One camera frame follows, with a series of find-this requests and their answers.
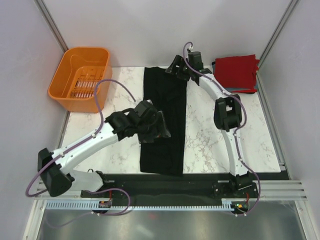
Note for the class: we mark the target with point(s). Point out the left aluminium frame post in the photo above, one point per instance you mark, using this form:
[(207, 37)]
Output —
[(41, 5)]

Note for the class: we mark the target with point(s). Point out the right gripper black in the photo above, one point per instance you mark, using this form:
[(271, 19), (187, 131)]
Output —
[(177, 60)]

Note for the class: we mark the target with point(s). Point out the folded grey blue t shirt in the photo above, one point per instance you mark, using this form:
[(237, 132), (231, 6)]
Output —
[(240, 90)]

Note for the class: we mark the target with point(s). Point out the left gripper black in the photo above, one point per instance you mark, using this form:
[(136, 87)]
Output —
[(149, 138)]

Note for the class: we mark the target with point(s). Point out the folded red t shirt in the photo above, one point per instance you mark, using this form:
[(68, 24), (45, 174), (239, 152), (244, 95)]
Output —
[(235, 73)]

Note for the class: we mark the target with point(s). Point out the white slotted cable duct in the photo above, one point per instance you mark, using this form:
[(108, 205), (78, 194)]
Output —
[(98, 205)]

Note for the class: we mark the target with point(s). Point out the right aluminium frame post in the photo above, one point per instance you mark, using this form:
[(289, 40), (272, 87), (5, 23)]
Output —
[(278, 30)]

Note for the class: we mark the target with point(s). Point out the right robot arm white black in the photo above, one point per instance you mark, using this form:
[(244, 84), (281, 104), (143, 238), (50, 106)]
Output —
[(229, 117)]

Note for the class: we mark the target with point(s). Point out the orange plastic basket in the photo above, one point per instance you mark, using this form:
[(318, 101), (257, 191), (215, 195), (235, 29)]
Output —
[(78, 73)]

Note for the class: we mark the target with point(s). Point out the aluminium frame post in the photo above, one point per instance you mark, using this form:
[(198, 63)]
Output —
[(41, 5), (278, 30)]

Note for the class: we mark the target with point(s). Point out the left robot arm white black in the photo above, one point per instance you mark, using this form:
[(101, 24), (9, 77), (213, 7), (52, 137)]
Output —
[(57, 168)]

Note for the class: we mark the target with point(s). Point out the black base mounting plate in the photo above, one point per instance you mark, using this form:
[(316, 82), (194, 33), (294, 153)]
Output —
[(195, 189)]

